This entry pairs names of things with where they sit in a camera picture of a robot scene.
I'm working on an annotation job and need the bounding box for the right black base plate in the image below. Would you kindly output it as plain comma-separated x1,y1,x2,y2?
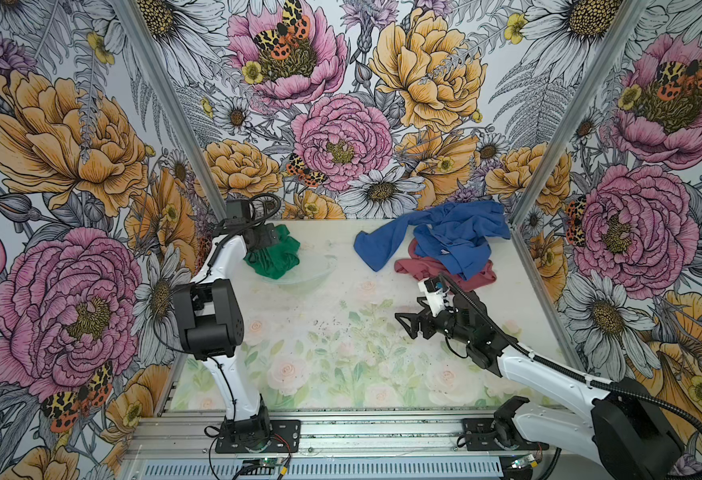
456,417,550,452

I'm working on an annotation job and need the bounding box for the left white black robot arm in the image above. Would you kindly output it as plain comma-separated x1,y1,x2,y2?
173,222,279,448

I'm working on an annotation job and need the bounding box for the blue cloth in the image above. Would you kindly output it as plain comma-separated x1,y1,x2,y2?
354,200,511,280

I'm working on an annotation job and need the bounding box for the aluminium corner post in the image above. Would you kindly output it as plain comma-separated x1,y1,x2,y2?
114,1,228,221
509,0,649,227

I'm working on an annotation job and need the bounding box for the maroon red cloth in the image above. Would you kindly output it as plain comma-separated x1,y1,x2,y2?
394,239,497,291

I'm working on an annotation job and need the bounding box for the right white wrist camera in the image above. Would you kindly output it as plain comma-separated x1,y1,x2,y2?
418,278,451,317

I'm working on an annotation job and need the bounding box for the aluminium front rail frame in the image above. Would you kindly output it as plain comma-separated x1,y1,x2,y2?
116,407,604,480

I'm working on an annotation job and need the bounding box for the right aluminium corner post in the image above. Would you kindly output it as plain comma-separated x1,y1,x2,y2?
509,0,649,227

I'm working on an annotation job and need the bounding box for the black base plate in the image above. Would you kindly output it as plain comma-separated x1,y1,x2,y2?
213,420,302,454
456,417,550,452

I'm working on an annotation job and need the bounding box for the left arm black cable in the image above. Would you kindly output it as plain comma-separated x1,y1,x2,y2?
203,192,284,277

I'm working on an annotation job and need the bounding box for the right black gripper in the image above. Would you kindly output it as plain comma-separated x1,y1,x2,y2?
395,298,473,345

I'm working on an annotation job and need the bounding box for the right green circuit board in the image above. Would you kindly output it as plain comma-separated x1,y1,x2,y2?
509,453,538,470

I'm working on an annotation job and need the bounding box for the green circuit board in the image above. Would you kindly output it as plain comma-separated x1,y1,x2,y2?
509,453,538,470
242,457,288,473

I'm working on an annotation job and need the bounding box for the green cloth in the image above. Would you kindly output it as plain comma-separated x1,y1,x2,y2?
245,225,301,280

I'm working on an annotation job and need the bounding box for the left green circuit board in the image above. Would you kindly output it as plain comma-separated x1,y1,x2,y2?
242,457,288,473

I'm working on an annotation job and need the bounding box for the left aluminium corner post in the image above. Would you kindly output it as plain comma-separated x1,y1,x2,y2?
114,1,228,221

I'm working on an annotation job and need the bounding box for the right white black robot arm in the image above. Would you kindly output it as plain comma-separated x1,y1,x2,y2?
395,307,686,479

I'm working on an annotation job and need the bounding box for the clear glass bowl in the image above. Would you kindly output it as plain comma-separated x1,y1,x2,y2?
253,254,338,294

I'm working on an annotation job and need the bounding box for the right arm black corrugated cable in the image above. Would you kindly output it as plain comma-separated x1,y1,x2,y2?
440,274,702,480

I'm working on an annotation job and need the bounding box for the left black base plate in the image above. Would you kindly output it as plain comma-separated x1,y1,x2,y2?
213,420,302,454

